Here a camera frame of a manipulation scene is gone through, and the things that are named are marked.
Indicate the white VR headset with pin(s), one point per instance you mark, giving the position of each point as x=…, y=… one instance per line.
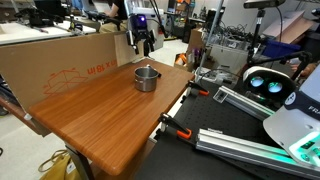
x=269, y=84

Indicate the large cardboard panel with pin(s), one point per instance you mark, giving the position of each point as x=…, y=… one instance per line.
x=37, y=70

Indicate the near orange black clamp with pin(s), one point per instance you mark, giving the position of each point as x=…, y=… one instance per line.
x=168, y=121

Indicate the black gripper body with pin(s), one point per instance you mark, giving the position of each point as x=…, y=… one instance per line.
x=138, y=30

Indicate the near aluminium rail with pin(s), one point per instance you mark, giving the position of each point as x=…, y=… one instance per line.
x=254, y=153

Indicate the orange black clamp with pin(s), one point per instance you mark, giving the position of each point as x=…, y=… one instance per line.
x=168, y=121
x=193, y=85

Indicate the far orange black clamp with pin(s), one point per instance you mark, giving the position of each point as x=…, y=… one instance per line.
x=193, y=85

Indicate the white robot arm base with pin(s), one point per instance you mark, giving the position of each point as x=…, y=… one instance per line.
x=296, y=125

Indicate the seated person in black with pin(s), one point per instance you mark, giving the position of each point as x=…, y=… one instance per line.
x=117, y=11

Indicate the silver metal pot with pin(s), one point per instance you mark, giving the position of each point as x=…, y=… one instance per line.
x=145, y=79

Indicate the far aluminium rail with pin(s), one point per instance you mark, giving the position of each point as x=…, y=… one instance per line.
x=243, y=103

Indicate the black perforated breadboard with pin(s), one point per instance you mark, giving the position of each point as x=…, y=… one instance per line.
x=174, y=158

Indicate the aluminium rail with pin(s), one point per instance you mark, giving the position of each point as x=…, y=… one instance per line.
x=243, y=103
x=254, y=153

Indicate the yellow bag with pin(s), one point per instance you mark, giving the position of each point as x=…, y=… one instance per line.
x=59, y=167

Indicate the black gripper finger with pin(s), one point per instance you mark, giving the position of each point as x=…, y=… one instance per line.
x=146, y=47
x=136, y=49

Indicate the black camera tripod stand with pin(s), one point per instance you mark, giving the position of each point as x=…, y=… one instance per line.
x=253, y=60

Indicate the person in brown jacket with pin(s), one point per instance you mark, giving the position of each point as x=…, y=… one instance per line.
x=307, y=71

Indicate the blue plastic bin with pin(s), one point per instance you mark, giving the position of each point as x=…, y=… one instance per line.
x=275, y=49

